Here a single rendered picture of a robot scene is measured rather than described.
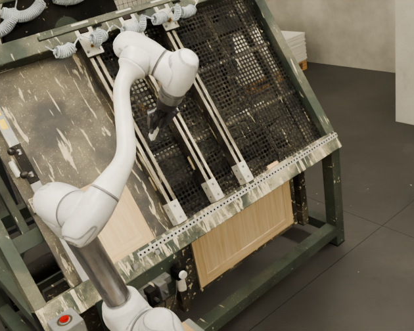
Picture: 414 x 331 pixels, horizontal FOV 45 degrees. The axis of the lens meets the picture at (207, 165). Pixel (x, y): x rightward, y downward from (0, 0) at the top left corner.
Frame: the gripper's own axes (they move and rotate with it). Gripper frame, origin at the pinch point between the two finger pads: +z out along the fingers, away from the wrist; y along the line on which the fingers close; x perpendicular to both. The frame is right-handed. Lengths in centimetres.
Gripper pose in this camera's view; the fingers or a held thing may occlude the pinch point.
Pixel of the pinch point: (153, 132)
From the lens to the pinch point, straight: 196.0
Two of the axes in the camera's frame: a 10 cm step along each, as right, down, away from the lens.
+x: 4.1, 8.2, -4.1
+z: -3.5, 5.5, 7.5
